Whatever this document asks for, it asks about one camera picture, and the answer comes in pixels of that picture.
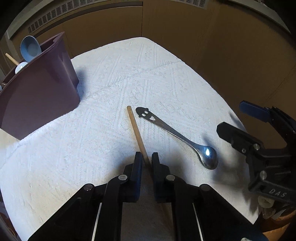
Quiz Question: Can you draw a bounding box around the white ceramic spoon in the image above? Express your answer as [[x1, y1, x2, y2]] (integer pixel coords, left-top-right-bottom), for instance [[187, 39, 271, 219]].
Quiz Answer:
[[15, 61, 27, 74]]

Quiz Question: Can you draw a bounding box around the white wall vent grille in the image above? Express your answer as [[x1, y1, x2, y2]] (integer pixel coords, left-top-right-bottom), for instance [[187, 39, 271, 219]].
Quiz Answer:
[[172, 0, 208, 9]]

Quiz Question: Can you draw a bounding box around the purple plastic utensil holder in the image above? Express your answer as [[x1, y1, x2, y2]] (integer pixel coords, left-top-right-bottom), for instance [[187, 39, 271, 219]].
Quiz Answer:
[[1, 32, 80, 140]]

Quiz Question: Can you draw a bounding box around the white textured table cloth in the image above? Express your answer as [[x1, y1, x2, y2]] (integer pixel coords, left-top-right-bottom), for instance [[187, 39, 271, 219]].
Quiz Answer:
[[1, 38, 259, 240]]

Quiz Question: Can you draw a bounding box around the wooden handle in holder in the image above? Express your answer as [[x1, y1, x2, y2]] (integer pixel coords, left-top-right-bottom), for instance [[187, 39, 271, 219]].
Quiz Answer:
[[5, 53, 20, 66]]

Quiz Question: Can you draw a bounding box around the wooden chopstick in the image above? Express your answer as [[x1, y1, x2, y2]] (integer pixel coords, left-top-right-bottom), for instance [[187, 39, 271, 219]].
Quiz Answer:
[[126, 105, 173, 223]]

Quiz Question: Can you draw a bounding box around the smiley handle metal spoon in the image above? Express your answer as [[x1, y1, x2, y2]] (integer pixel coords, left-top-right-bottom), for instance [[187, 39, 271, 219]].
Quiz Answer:
[[135, 107, 218, 170]]

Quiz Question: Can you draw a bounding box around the orange cloth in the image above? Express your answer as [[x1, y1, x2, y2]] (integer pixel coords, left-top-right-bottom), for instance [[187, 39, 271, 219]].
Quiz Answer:
[[259, 204, 295, 240]]

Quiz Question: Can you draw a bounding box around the blue ceramic soup spoon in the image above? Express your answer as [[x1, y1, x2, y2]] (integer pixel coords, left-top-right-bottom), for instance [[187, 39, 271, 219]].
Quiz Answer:
[[20, 36, 42, 62]]

